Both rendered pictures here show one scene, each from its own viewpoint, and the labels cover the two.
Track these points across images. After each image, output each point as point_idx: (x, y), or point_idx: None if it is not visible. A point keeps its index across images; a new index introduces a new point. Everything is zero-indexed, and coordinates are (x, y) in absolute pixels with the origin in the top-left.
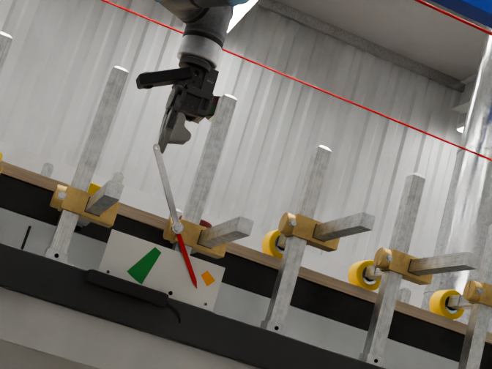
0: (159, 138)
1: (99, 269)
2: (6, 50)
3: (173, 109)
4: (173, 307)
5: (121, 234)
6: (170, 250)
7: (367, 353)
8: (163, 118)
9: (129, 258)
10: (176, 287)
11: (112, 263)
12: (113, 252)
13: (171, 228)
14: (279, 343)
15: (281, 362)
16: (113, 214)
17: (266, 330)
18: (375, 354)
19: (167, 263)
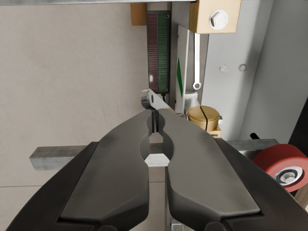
0: (168, 118)
1: (178, 26)
2: None
3: (24, 209)
4: (163, 100)
5: (185, 44)
6: (182, 108)
7: (175, 225)
8: (254, 190)
9: (180, 60)
10: (176, 108)
11: (179, 40)
12: (182, 38)
13: (178, 112)
14: (166, 171)
15: (165, 166)
16: (191, 27)
17: (167, 167)
18: (173, 228)
19: (179, 102)
